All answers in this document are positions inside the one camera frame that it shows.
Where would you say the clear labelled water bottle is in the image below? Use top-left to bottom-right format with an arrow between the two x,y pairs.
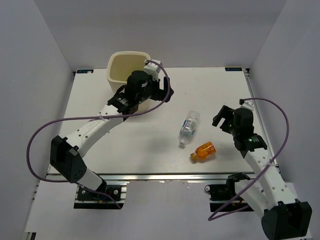
178,110 -> 200,147

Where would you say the orange juice bottle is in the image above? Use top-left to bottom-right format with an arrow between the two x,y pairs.
190,141 -> 217,163

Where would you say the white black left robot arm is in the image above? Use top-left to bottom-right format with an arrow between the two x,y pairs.
50,70 -> 174,200

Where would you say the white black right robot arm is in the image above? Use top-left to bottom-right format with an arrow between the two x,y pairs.
212,105 -> 312,240

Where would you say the cream plastic bin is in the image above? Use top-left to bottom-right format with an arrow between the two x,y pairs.
106,51 -> 151,112

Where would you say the right blue table sticker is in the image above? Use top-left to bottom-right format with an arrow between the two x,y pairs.
224,67 -> 243,72

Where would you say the blue table sticker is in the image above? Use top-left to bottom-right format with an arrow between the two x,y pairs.
76,69 -> 94,74
224,67 -> 243,72

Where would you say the left blue table sticker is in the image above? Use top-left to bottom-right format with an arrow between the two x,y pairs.
76,69 -> 94,74

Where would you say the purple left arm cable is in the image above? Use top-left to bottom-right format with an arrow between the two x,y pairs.
26,59 -> 173,210

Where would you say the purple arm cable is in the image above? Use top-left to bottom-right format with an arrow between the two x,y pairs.
26,59 -> 173,210
207,97 -> 291,222

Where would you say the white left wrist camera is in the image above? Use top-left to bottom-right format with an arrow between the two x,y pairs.
143,59 -> 163,82

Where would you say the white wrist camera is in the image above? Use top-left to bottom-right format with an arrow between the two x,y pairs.
143,59 -> 163,82
239,99 -> 255,112

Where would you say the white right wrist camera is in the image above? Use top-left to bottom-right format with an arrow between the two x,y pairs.
239,99 -> 255,112

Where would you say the aluminium right side rail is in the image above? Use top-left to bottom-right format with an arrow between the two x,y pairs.
243,67 -> 282,176

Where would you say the aluminium rail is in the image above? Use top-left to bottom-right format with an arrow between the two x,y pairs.
243,67 -> 282,176
46,172 -> 261,182

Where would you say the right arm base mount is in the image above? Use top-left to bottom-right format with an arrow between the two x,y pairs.
204,172 -> 253,213

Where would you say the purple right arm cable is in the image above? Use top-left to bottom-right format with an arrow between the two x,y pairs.
207,97 -> 291,222

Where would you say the aluminium front rail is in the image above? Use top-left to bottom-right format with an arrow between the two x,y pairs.
46,172 -> 261,182

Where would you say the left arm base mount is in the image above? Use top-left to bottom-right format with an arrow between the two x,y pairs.
73,181 -> 128,210

